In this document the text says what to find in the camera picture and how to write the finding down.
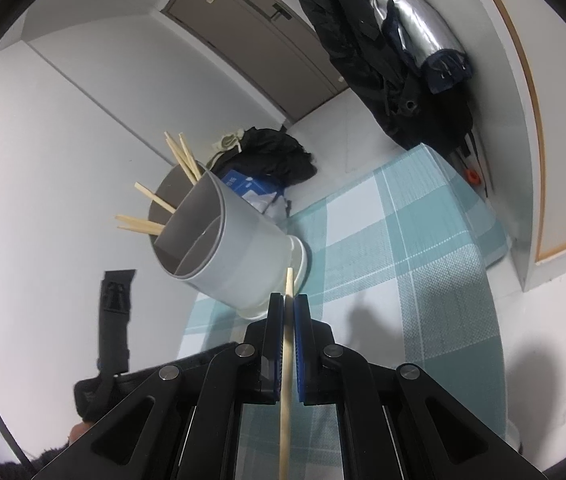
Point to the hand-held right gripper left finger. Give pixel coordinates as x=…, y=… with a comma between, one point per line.
x=275, y=350

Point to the silver folded umbrella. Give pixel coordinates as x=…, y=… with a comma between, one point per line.
x=413, y=20

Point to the teal checkered tablecloth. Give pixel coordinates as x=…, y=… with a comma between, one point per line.
x=413, y=260

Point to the grey plastic mailer bag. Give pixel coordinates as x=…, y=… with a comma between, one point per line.
x=273, y=202

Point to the beige cloth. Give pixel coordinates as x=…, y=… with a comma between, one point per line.
x=225, y=145

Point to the person's left hand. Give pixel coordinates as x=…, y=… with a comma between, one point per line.
x=80, y=431

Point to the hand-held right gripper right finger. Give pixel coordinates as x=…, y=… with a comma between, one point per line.
x=300, y=350

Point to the black hanging jacket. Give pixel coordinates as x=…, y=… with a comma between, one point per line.
x=363, y=60

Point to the grey-brown door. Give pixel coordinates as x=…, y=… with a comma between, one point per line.
x=253, y=45

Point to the white utensil holder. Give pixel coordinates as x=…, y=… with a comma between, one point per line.
x=243, y=260

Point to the small orange object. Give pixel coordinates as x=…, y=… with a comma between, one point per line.
x=472, y=177

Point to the blue cardboard box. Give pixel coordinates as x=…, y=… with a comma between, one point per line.
x=248, y=187

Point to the white panel with wooden trim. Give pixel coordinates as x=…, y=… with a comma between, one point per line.
x=558, y=135

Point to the bamboo chopstick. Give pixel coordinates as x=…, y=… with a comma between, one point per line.
x=178, y=155
x=155, y=199
x=285, y=410
x=138, y=220
x=138, y=230
x=189, y=154

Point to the black clothes pile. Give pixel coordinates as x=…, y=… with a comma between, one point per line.
x=273, y=155

